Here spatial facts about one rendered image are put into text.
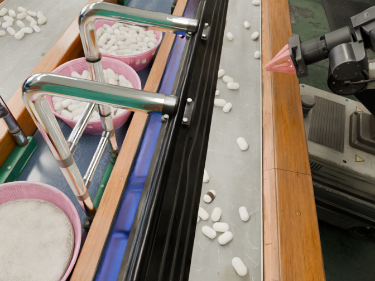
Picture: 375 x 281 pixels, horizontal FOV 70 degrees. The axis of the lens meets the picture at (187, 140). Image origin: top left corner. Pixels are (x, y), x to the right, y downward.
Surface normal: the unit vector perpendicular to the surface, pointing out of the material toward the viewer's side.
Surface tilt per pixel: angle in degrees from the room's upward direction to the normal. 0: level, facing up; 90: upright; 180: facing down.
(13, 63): 0
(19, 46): 0
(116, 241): 58
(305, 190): 0
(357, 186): 85
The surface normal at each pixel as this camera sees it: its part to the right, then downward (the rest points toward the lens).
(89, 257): 0.11, -0.58
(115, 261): -0.77, -0.47
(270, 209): -0.62, -0.55
